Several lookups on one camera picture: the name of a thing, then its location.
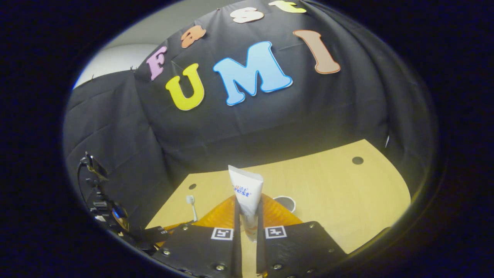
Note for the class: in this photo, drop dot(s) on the small white strip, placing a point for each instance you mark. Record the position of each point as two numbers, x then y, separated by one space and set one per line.
387 141

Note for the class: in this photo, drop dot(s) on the black backdrop cloth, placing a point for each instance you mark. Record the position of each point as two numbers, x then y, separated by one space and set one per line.
270 123

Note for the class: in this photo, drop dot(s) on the wooden desktop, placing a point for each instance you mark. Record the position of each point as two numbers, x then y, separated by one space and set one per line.
328 200

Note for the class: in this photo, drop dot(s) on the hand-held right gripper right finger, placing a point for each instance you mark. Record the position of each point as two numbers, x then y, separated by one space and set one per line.
301 251

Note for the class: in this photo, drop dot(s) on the white toothpaste tube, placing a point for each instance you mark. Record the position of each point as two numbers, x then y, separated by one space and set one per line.
247 189

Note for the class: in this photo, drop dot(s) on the white toothbrush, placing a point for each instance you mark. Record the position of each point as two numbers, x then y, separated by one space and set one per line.
192 208

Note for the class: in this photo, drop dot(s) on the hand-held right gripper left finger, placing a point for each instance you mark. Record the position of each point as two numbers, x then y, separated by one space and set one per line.
200 251

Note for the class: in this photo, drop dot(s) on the white cup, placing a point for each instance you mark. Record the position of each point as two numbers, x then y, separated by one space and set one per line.
285 204

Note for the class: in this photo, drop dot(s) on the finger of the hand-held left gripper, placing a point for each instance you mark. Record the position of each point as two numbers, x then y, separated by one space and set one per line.
152 234

